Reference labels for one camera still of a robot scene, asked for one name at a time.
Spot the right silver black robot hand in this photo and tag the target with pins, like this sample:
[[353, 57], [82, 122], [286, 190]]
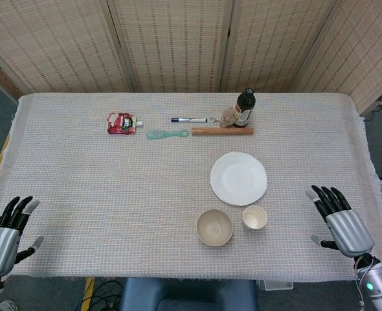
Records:
[[348, 230]]

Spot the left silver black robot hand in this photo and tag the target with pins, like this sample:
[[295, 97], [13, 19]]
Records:
[[0, 239]]

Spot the white paper cup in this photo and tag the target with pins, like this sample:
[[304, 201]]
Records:
[[254, 218]]

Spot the beige bowl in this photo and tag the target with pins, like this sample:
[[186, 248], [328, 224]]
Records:
[[214, 228]]

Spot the white paper plate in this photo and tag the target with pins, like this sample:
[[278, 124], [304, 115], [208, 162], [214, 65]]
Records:
[[239, 178]]

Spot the clear plastic box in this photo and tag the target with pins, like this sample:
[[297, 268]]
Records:
[[275, 285]]

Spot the woven beige tablecloth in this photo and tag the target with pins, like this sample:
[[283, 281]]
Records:
[[113, 194]]

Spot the dark brown bottle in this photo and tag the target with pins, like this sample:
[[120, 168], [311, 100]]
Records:
[[244, 110]]

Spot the wooden rolling pin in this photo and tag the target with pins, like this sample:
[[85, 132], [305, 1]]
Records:
[[221, 131]]

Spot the red drink pouch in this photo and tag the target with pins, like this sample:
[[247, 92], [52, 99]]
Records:
[[121, 123]]

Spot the blue chair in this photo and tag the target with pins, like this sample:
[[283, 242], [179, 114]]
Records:
[[187, 294]]

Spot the bamboo screen panel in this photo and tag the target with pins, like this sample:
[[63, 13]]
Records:
[[175, 45], [359, 52], [272, 45], [55, 45]]

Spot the blue white marker pen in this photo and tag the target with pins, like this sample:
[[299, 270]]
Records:
[[187, 120]]

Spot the green plastic brush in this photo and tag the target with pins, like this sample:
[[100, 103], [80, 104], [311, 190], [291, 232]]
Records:
[[165, 134]]

